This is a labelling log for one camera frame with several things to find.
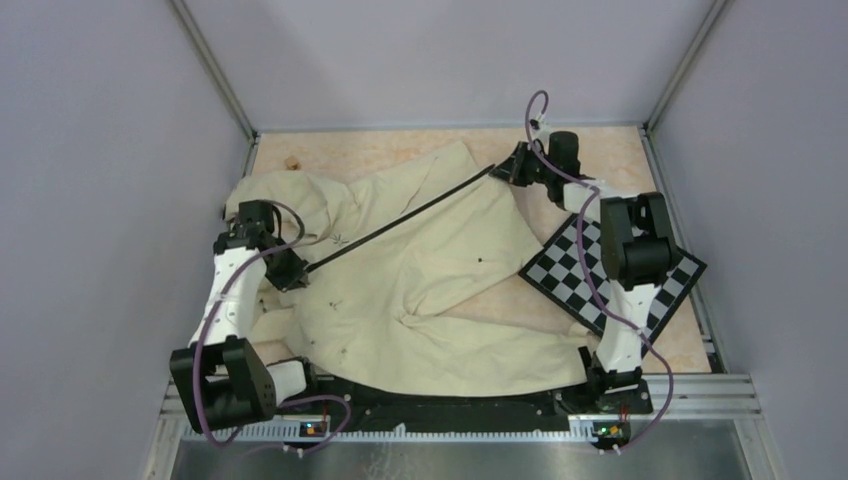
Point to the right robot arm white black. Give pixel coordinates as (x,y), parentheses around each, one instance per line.
(637,247)

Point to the beige zip jacket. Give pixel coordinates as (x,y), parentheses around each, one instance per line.
(393,253)

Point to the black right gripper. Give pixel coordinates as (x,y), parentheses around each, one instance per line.
(513,169)

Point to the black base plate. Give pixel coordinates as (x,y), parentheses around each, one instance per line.
(374,410)

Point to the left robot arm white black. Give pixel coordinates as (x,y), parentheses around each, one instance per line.
(220,378)

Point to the small brown cork piece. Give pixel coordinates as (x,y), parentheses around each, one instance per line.
(292,163)

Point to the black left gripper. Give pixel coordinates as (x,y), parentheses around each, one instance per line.
(293,277)

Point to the aluminium frame rail front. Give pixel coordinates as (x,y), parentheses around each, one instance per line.
(349,412)

